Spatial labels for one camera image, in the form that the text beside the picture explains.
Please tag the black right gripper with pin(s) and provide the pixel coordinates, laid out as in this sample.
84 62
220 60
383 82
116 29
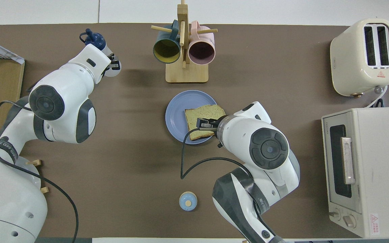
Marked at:
206 120

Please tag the slice of toast bread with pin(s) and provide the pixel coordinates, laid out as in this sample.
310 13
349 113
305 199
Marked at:
201 114

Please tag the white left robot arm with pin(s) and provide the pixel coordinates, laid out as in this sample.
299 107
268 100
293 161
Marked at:
56 101

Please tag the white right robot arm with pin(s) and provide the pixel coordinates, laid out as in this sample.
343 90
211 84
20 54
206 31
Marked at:
265 148

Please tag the periwinkle blue plate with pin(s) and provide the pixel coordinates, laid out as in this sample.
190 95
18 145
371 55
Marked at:
176 114

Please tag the wooden mug tree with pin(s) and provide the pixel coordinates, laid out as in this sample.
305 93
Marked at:
186 76

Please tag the dark teal mug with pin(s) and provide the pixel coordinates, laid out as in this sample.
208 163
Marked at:
166 50

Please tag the pink mug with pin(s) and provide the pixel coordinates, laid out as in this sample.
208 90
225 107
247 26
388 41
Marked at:
201 52

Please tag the brown table mat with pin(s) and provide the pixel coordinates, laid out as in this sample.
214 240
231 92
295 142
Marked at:
130 168

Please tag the wooden shelf box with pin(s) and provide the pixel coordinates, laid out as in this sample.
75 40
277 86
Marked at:
2 84

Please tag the wooden dish rack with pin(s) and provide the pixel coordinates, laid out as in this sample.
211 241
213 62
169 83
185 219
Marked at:
34 162

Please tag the cream two-slot toaster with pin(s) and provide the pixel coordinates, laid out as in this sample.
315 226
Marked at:
349 64

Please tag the white toaster oven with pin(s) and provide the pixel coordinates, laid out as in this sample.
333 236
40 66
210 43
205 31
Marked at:
377 175

